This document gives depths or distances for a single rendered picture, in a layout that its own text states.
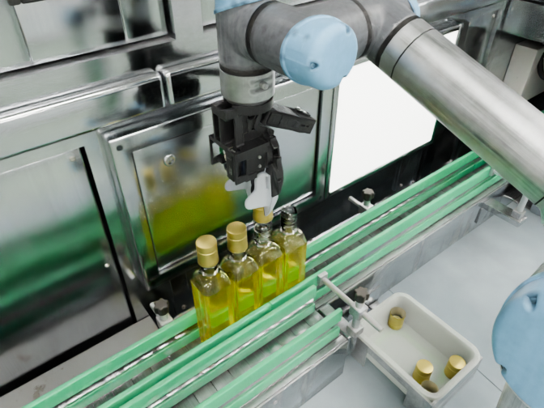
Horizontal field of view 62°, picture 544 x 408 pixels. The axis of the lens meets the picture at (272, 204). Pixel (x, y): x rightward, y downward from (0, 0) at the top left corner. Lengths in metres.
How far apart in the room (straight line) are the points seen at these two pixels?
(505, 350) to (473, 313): 0.82
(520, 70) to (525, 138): 1.12
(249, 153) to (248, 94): 0.09
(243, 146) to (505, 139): 0.33
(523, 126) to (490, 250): 0.93
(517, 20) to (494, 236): 0.61
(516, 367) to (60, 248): 0.68
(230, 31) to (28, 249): 0.48
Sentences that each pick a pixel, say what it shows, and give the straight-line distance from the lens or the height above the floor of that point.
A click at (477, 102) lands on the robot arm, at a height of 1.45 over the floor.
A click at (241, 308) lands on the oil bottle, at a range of 0.87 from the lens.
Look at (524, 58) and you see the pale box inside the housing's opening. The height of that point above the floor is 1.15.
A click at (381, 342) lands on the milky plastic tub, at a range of 1.12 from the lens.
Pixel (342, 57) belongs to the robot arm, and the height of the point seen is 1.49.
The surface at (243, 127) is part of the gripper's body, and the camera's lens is 0.66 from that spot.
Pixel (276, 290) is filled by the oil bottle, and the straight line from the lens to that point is 0.91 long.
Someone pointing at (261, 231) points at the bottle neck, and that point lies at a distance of 0.80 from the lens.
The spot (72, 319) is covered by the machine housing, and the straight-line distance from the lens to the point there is 0.96.
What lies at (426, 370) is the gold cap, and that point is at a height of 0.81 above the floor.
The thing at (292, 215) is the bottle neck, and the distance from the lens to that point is 0.82.
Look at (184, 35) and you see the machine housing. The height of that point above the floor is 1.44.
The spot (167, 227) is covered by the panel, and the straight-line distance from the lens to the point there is 0.87.
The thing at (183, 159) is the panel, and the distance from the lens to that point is 0.81.
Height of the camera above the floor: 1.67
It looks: 39 degrees down
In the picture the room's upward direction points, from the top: straight up
